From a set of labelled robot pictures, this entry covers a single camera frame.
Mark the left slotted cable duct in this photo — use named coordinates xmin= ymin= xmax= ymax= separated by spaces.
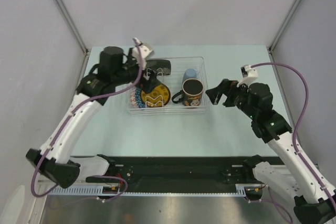
xmin=49 ymin=185 xmax=121 ymax=196

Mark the red black mug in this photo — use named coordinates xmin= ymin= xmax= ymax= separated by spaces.
xmin=172 ymin=78 xmax=204 ymax=106

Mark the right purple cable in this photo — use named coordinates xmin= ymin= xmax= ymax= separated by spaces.
xmin=245 ymin=62 xmax=336 ymax=223

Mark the right slotted cable duct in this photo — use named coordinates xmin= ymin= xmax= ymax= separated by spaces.
xmin=236 ymin=184 xmax=264 ymax=194

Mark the clear wire dish rack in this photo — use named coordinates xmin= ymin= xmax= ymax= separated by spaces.
xmin=125 ymin=57 xmax=209 ymax=115

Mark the yellow round patterned plate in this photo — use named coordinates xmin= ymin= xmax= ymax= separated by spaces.
xmin=141 ymin=84 xmax=171 ymax=108

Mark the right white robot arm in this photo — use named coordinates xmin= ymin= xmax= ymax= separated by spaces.
xmin=206 ymin=79 xmax=335 ymax=223

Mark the blue patterned bowl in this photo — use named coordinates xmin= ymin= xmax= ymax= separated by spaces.
xmin=130 ymin=88 xmax=145 ymax=109

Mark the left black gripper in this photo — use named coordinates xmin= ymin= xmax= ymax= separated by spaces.
xmin=112 ymin=48 xmax=160 ymax=93

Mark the slotted cable duct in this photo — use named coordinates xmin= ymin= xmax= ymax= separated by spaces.
xmin=236 ymin=184 xmax=264 ymax=194
xmin=49 ymin=185 xmax=121 ymax=196

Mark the purple cable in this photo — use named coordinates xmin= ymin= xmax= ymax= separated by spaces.
xmin=245 ymin=62 xmax=336 ymax=223
xmin=31 ymin=37 xmax=148 ymax=204

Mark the light blue cup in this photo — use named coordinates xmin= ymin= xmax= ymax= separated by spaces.
xmin=183 ymin=68 xmax=197 ymax=82

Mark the black square floral plate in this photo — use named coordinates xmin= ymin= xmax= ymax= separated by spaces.
xmin=146 ymin=59 xmax=172 ymax=76

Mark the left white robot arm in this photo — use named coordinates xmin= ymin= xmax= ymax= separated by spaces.
xmin=26 ymin=42 xmax=154 ymax=188

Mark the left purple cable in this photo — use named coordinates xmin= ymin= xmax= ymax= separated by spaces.
xmin=31 ymin=37 xmax=148 ymax=204

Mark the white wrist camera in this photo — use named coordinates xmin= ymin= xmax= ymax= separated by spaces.
xmin=237 ymin=65 xmax=259 ymax=87
xmin=131 ymin=38 xmax=154 ymax=69

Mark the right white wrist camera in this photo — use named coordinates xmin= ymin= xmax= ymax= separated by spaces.
xmin=237 ymin=65 xmax=259 ymax=87

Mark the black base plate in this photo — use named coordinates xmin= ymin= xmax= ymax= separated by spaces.
xmin=76 ymin=155 xmax=289 ymax=193

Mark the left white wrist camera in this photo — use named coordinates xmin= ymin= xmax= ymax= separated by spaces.
xmin=131 ymin=38 xmax=154 ymax=69

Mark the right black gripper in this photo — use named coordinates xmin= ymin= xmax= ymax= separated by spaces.
xmin=205 ymin=79 xmax=257 ymax=119

